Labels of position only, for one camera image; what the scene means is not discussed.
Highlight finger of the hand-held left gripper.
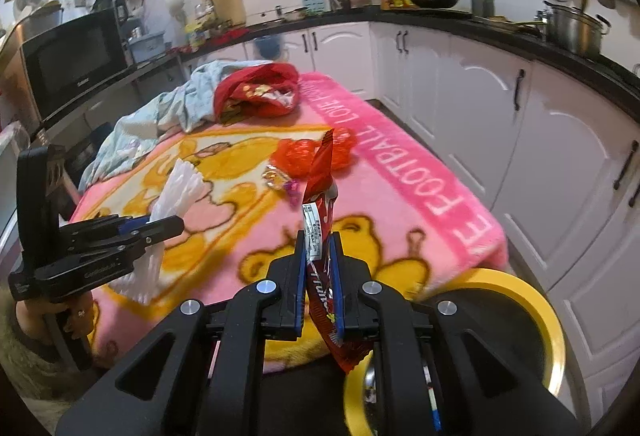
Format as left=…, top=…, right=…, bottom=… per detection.
left=66, top=215, right=185, bottom=263
left=61, top=215, right=152, bottom=242

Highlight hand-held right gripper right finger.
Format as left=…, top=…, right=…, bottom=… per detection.
left=327, top=231, right=583, bottom=436

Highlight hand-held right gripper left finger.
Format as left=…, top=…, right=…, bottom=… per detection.
left=55, top=230, right=308, bottom=436

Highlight white pleated plastic wrapper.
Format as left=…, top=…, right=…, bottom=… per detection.
left=112, top=159, right=213, bottom=304

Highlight red snack packet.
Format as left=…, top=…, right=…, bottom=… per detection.
left=301, top=127, right=373, bottom=374

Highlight yellow trash bin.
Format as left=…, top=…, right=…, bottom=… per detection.
left=344, top=267, right=566, bottom=436

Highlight person's left forearm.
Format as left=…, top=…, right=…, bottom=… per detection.
left=0, top=301, right=121, bottom=422

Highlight person's left hand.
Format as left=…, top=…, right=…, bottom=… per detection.
left=15, top=292, right=99, bottom=350

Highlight light blue cloth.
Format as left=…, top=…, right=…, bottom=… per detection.
left=80, top=60, right=273, bottom=189

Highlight small shiny candy wrapper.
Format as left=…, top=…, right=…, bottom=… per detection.
left=265, top=165, right=301, bottom=194

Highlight pink printed blanket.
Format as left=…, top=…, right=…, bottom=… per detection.
left=70, top=71, right=508, bottom=374

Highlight black microwave oven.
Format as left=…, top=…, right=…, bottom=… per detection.
left=20, top=9, right=130, bottom=122

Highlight red cloth bag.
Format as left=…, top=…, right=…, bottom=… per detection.
left=214, top=63, right=301, bottom=123

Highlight blue plastic container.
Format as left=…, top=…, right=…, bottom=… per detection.
left=129, top=32, right=166, bottom=62

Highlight large steel stockpot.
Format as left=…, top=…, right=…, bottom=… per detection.
left=12, top=4, right=63, bottom=42

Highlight red cloth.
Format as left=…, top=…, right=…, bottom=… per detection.
left=170, top=29, right=251, bottom=56

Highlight black kettle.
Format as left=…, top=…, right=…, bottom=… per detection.
left=92, top=0, right=128, bottom=18

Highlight blue plastic bucket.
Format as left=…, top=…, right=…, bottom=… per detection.
left=255, top=35, right=283, bottom=62

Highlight white lower kitchen cabinets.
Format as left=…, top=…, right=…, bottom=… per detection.
left=180, top=19, right=640, bottom=417

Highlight small steel saucepan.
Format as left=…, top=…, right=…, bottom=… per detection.
left=272, top=6, right=308, bottom=22

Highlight black kitchen countertop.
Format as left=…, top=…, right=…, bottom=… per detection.
left=130, top=6, right=640, bottom=107

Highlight shallow metal plate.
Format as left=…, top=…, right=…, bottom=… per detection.
left=487, top=16, right=546, bottom=35

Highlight large steel pot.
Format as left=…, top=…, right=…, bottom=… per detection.
left=542, top=1, right=612, bottom=58

